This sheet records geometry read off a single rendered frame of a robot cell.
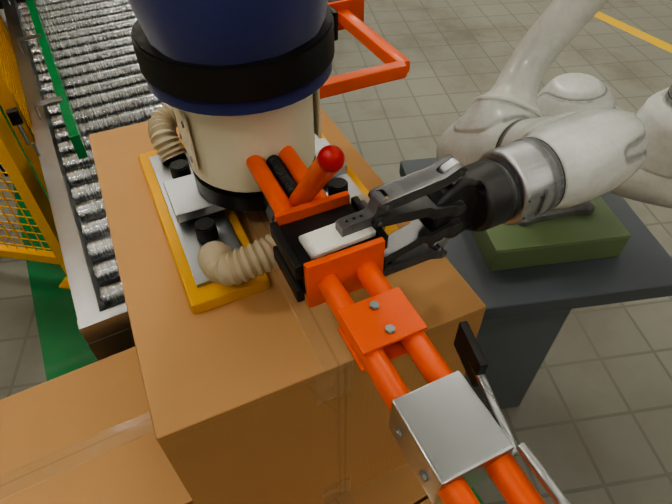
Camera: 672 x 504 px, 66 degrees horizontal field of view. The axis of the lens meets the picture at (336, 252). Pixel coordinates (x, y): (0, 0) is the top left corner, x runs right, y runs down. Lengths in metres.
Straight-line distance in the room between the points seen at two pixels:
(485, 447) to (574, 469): 1.43
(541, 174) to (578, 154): 0.05
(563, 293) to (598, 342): 0.97
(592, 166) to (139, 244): 0.57
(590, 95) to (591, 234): 0.29
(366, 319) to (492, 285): 0.70
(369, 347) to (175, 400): 0.24
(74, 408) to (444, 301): 0.88
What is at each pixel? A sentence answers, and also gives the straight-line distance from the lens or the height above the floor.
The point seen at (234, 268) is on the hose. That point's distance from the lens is 0.59.
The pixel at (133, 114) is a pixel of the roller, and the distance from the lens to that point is 2.09.
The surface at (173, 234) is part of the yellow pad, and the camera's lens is 0.73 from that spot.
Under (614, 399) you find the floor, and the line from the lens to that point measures 2.00.
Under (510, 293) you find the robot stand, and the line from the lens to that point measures 1.12.
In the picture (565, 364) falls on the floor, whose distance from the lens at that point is 2.01.
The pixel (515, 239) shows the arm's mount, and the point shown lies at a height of 0.81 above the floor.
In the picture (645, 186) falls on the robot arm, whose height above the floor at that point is 0.96.
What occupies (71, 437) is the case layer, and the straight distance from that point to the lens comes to 1.25.
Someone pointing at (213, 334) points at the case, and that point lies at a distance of 0.63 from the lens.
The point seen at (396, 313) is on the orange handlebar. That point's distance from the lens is 0.46.
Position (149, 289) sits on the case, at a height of 1.07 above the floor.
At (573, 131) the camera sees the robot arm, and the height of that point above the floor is 1.25.
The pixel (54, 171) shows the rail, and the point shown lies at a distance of 1.82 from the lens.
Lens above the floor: 1.58
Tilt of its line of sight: 47 degrees down
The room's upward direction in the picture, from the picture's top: straight up
